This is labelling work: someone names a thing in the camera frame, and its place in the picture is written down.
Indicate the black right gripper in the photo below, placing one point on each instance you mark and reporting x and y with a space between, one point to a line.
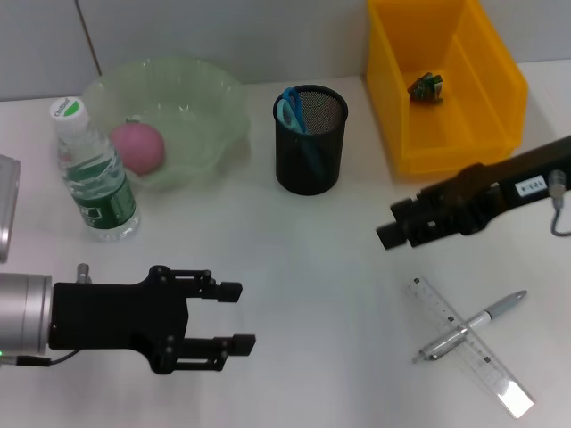
504 187

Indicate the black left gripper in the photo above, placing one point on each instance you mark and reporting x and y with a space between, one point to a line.
120 316

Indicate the grey marker pen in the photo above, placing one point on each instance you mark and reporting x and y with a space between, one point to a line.
482 318

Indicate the green plastic wrapper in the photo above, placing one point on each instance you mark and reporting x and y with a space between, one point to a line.
426 89

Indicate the transparent plastic ruler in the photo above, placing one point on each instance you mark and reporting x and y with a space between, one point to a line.
490 365

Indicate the blue scissors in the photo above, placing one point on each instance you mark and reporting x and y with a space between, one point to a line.
290 111

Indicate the clear water bottle green label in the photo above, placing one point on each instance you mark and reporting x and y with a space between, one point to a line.
102 196

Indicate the pink toy peach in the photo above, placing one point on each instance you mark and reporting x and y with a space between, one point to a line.
138 149

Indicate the black mesh pen holder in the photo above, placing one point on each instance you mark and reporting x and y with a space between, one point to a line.
308 169

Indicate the pale green glass fruit plate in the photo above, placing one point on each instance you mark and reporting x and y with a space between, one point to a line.
201 116

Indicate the yellow plastic storage bin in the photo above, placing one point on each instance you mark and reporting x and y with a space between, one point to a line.
446 111

